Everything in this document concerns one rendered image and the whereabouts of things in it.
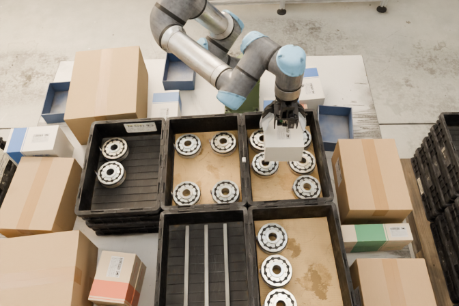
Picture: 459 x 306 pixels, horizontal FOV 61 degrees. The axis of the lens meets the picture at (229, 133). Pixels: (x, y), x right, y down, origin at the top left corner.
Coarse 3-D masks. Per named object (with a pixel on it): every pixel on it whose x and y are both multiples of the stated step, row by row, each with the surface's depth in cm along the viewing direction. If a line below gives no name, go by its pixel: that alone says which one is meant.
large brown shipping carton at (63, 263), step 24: (0, 240) 133; (24, 240) 133; (48, 240) 132; (72, 240) 132; (0, 264) 129; (24, 264) 128; (48, 264) 128; (72, 264) 127; (96, 264) 147; (0, 288) 124; (24, 288) 124; (48, 288) 124; (72, 288) 123
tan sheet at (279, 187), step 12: (252, 132) 162; (312, 144) 157; (252, 156) 155; (288, 168) 152; (252, 180) 149; (264, 180) 149; (276, 180) 149; (288, 180) 149; (252, 192) 147; (264, 192) 146; (276, 192) 146; (288, 192) 146
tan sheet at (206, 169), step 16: (208, 144) 160; (176, 160) 156; (192, 160) 156; (208, 160) 155; (224, 160) 155; (176, 176) 152; (192, 176) 152; (208, 176) 151; (224, 176) 151; (208, 192) 147; (240, 192) 147
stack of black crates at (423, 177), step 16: (448, 112) 192; (432, 128) 199; (448, 128) 199; (432, 144) 202; (448, 144) 184; (416, 160) 222; (432, 160) 201; (448, 160) 185; (416, 176) 221; (432, 176) 202; (448, 176) 184; (432, 192) 202; (448, 192) 186; (432, 208) 200
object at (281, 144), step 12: (276, 120) 127; (264, 132) 126; (276, 132) 125; (288, 132) 125; (300, 132) 124; (264, 144) 127; (276, 144) 122; (288, 144) 122; (300, 144) 122; (264, 156) 128; (276, 156) 126; (288, 156) 126; (300, 156) 126
